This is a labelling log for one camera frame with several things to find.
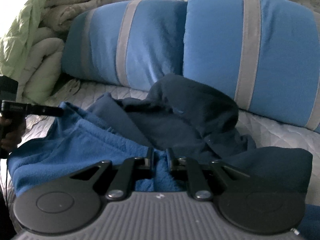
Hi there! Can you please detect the blue fleece jacket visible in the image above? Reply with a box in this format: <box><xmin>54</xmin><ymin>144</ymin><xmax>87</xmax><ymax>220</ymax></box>
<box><xmin>7</xmin><ymin>74</ymin><xmax>320</xmax><ymax>240</ymax></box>

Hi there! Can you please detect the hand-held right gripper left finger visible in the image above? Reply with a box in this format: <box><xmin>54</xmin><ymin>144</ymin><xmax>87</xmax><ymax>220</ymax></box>
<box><xmin>70</xmin><ymin>147</ymin><xmax>154</xmax><ymax>201</ymax></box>

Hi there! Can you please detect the person's left hand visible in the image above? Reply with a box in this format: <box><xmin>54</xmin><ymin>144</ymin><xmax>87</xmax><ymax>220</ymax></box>
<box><xmin>1</xmin><ymin>116</ymin><xmax>27</xmax><ymax>156</ymax></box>

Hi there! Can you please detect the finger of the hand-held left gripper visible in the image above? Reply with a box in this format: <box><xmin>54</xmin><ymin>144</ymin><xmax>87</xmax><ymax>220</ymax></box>
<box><xmin>1</xmin><ymin>100</ymin><xmax>64</xmax><ymax>118</ymax></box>

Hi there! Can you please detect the grey lace trim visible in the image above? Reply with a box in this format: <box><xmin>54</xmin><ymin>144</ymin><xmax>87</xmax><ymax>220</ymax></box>
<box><xmin>44</xmin><ymin>79</ymin><xmax>82</xmax><ymax>103</ymax></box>

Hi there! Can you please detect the white quilted bedspread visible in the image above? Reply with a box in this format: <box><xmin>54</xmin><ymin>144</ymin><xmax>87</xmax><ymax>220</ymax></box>
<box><xmin>0</xmin><ymin>80</ymin><xmax>320</xmax><ymax>205</ymax></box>

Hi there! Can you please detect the blue pillow with grey stripes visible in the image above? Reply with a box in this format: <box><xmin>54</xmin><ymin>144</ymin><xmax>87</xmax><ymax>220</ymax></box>
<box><xmin>182</xmin><ymin>0</ymin><xmax>320</xmax><ymax>135</ymax></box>
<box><xmin>61</xmin><ymin>0</ymin><xmax>188</xmax><ymax>95</ymax></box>

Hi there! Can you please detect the green folded comforter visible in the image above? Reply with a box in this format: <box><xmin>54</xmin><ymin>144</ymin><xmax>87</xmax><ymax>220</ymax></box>
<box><xmin>0</xmin><ymin>0</ymin><xmax>110</xmax><ymax>103</ymax></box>

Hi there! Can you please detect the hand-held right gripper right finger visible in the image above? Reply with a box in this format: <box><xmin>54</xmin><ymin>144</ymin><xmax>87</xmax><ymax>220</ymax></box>
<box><xmin>166</xmin><ymin>147</ymin><xmax>250</xmax><ymax>201</ymax></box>

